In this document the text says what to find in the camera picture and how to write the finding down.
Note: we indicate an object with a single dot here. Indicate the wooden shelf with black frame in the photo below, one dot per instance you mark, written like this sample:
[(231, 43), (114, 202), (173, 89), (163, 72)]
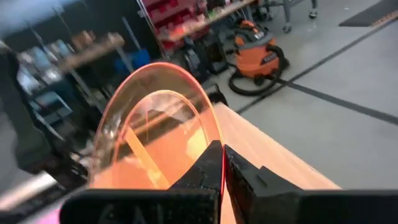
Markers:
[(264, 149)]

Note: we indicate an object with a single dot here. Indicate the wooden workbench shelf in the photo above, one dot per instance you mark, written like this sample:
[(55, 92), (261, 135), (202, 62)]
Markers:
[(93, 49)]

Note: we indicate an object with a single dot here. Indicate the orange translucent plate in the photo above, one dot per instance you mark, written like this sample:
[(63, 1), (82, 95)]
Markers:
[(174, 149)]

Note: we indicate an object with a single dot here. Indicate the red storage bins rack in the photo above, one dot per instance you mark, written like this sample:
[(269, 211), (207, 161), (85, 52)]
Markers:
[(177, 21)]

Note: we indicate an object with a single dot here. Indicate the blue bin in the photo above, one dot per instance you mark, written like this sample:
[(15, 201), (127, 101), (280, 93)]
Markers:
[(136, 60)]

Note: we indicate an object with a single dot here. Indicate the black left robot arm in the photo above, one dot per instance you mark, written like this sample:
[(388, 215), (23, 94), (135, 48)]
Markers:
[(28, 140)]

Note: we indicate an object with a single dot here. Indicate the black floor mat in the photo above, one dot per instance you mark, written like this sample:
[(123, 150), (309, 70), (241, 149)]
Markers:
[(370, 12)]

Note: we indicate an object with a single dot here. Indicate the pink translucent plate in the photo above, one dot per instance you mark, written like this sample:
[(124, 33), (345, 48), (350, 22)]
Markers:
[(46, 217)]

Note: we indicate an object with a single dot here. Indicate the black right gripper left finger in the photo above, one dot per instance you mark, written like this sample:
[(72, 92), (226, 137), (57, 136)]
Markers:
[(205, 174)]

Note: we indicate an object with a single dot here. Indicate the orange shop vacuum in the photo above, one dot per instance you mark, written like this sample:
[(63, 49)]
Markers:
[(255, 56), (248, 91)]

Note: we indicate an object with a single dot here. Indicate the black equipment box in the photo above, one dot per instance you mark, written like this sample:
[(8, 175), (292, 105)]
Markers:
[(202, 59)]

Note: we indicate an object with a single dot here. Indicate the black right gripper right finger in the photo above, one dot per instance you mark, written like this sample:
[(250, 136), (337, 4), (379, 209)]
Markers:
[(248, 193)]

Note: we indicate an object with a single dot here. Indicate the grey wheeled cart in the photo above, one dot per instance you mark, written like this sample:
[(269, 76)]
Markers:
[(287, 12)]

